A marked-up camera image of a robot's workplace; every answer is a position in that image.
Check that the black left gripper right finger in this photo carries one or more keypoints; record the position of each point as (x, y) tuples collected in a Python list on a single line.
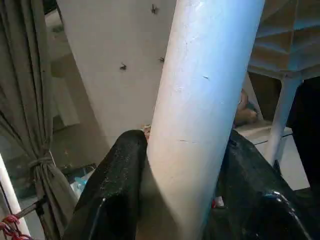
[(257, 195)]

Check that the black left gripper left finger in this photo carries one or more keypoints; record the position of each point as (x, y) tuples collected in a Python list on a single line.
[(112, 187)]

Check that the white plastic table leg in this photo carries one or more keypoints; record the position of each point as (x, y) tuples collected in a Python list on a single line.
[(282, 112), (200, 100)]

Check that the white plastic table top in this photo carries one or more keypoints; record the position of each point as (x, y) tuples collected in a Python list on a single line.
[(287, 37)]

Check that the light blue plastic container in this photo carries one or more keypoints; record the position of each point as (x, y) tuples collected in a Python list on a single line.
[(78, 182)]

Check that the white round pole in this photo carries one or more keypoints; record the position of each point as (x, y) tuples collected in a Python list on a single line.
[(10, 195)]

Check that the olive green curtain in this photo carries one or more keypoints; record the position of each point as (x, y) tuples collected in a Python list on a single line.
[(22, 75)]

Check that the small dark wall hook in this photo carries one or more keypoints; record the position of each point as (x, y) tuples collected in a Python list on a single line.
[(161, 59), (153, 8), (123, 66)]

